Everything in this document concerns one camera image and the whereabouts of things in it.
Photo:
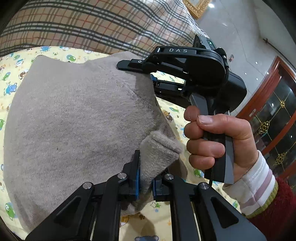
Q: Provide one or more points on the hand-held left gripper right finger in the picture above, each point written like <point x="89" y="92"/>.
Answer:
<point x="154" y="188"/>

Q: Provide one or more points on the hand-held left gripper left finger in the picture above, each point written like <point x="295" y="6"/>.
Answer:
<point x="137" y="183"/>

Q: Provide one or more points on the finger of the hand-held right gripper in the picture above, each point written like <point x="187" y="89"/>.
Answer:
<point x="166" y="84"/>
<point x="129" y="64"/>

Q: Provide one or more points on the beige knitted sweater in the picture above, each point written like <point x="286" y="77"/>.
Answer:
<point x="69" y="115"/>

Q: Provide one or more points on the person's right forearm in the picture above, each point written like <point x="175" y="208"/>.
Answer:
<point x="266" y="199"/>

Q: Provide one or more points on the person's right hand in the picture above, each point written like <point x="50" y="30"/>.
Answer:
<point x="240" y="143"/>

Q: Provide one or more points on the plaid pillow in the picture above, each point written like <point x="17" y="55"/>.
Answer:
<point x="92" y="23"/>

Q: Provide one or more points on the gold framed flower painting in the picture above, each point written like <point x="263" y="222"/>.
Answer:
<point x="196" y="9"/>

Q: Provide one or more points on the wooden glass door cabinet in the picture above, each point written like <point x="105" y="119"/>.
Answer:
<point x="266" y="76"/>

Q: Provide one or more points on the dark metal rod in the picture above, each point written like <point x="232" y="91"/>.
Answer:
<point x="277" y="49"/>

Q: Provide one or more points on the yellow cartoon bear bed sheet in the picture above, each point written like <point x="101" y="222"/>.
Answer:
<point x="13" y="76"/>

